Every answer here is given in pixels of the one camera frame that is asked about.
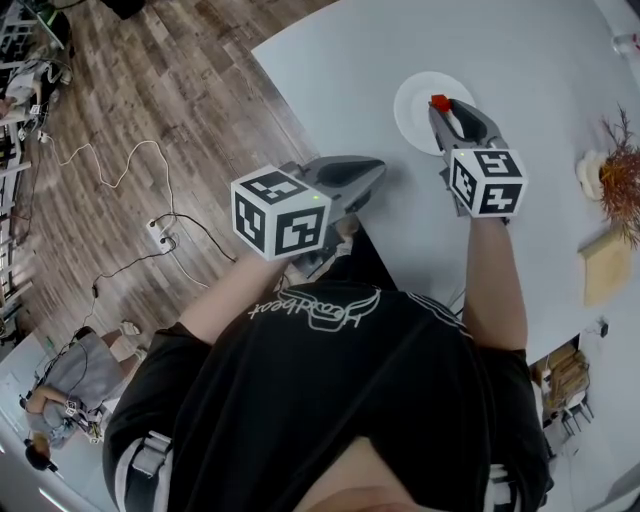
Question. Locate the cardboard boxes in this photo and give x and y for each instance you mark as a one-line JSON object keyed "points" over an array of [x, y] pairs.
{"points": [[565, 372]]}

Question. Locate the white metal rack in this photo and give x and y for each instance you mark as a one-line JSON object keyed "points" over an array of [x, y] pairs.
{"points": [[10, 165]]}

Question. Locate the person's black trousers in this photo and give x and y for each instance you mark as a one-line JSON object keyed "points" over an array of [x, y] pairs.
{"points": [[360, 265]]}

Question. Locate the beige wooden block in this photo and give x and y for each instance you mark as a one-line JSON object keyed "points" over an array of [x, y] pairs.
{"points": [[605, 270]]}

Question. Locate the person's beige shoe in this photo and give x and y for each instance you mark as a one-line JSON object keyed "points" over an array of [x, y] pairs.
{"points": [[346, 225]]}

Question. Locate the person's right forearm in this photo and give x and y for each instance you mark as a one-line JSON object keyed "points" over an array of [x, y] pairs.
{"points": [[492, 280]]}

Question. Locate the person's left forearm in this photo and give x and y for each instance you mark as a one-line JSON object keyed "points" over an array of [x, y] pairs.
{"points": [[235, 295]]}

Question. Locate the orange dried plant decoration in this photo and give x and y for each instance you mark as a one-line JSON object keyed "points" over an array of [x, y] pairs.
{"points": [[622, 185]]}

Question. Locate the person's black printed t-shirt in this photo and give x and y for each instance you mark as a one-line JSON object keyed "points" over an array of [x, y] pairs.
{"points": [[325, 400]]}

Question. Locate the small black device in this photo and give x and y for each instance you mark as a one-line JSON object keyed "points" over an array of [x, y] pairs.
{"points": [[604, 329]]}

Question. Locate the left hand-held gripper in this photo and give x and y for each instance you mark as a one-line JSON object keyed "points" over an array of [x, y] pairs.
{"points": [[280, 220]]}

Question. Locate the white ceramic vase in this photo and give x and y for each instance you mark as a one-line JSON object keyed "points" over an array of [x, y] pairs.
{"points": [[590, 172]]}

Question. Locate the red strawberry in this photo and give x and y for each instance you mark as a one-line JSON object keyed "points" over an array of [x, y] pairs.
{"points": [[441, 102]]}

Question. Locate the white round plate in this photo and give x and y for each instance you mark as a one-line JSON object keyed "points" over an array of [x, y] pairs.
{"points": [[412, 107]]}

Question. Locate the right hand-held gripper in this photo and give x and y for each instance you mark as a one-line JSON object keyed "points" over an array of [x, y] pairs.
{"points": [[492, 195]]}

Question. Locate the white chair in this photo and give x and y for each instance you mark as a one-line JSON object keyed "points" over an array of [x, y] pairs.
{"points": [[572, 412]]}

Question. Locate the white power strip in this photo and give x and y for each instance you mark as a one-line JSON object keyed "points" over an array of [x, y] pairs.
{"points": [[160, 234]]}

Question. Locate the clear glass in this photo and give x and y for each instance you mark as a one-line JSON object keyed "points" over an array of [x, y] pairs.
{"points": [[626, 44]]}

